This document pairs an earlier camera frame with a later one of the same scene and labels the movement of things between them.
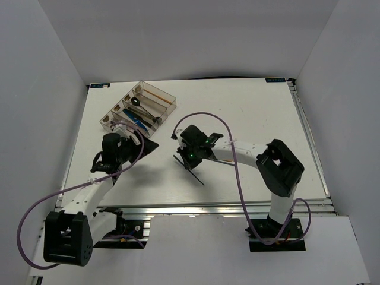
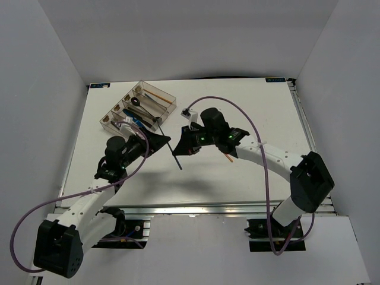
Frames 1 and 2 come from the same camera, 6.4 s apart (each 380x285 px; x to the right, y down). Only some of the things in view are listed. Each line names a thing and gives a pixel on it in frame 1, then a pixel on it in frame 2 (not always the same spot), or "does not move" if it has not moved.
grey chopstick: [224, 162] → [170, 146]
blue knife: [135, 118] does not move
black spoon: [136, 102] does not move
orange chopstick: [157, 96] does not move
